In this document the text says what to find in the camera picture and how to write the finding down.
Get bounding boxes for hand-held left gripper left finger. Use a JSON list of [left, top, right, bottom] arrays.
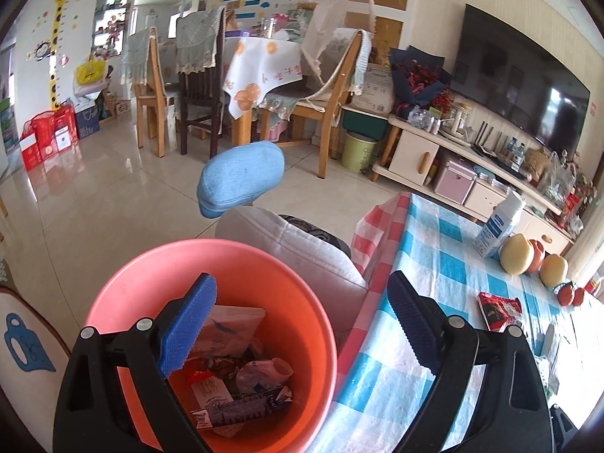
[[53, 273, 218, 453]]

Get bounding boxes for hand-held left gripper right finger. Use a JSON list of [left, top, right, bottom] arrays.
[[387, 270, 553, 453]]

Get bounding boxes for clear plastic wrapper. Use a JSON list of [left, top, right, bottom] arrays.
[[236, 359, 293, 392]]

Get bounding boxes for dark blue wrapper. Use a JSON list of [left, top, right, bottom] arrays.
[[191, 384, 293, 430]]

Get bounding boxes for pink plastic bucket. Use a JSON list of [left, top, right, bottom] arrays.
[[85, 240, 338, 453]]

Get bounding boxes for blue white checked tablecloth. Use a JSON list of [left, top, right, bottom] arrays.
[[311, 192, 604, 453]]

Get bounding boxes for red black snack wrapper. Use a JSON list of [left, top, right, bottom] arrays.
[[478, 291, 524, 332]]

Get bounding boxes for pale grey cushion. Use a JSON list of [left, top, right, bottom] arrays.
[[214, 208, 369, 336]]

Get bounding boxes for large yellow apple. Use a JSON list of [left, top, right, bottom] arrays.
[[499, 233, 534, 274]]

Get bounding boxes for white plastic bottle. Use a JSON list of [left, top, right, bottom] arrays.
[[473, 188, 527, 259]]

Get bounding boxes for red apple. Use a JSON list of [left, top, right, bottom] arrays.
[[526, 240, 547, 273]]

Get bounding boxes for pink case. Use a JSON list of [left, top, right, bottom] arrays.
[[433, 158, 477, 205]]

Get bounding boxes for small yellow apple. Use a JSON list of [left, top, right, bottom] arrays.
[[539, 254, 569, 288]]

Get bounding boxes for blue stool cushion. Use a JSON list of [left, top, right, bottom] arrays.
[[197, 140, 285, 219]]

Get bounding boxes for cartoon floor mat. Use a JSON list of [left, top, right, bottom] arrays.
[[0, 285, 71, 435]]

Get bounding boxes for cream television cabinet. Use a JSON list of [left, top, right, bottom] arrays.
[[370, 113, 574, 256]]

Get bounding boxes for yellow green waste bin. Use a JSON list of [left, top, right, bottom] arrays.
[[341, 131, 381, 174]]

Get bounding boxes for black router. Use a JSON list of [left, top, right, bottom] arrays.
[[472, 120, 496, 156]]

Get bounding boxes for glass jars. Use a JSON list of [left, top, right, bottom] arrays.
[[408, 106, 442, 133]]

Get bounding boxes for glass kettle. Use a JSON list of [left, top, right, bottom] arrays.
[[441, 104, 473, 137]]

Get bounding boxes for green storage box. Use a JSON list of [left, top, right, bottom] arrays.
[[341, 106, 390, 140]]

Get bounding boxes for blue paper bag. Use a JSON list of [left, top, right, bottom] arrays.
[[75, 104, 102, 140]]

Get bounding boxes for wooden chair with lace cover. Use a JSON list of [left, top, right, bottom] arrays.
[[120, 26, 177, 157]]

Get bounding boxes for red gift boxes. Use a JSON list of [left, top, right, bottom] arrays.
[[19, 106, 79, 171]]

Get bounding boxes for wooden chair with cushion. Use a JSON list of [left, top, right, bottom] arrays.
[[262, 28, 373, 180]]

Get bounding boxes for dark wooden chair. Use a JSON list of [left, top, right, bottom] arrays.
[[176, 7, 227, 159]]

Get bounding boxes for white sack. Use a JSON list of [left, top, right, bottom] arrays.
[[351, 63, 397, 114]]

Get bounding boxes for dark wrapped flower bouquet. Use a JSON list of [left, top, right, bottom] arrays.
[[388, 46, 454, 121]]

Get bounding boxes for orange print dining tablecloth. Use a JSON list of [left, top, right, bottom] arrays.
[[223, 35, 305, 119]]

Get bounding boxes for black television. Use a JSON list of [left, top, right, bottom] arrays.
[[450, 4, 592, 159]]

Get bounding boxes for yellow bag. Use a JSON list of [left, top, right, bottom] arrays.
[[75, 55, 107, 86]]

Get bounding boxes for giraffe wall sticker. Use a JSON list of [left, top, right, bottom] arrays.
[[45, 0, 81, 109]]

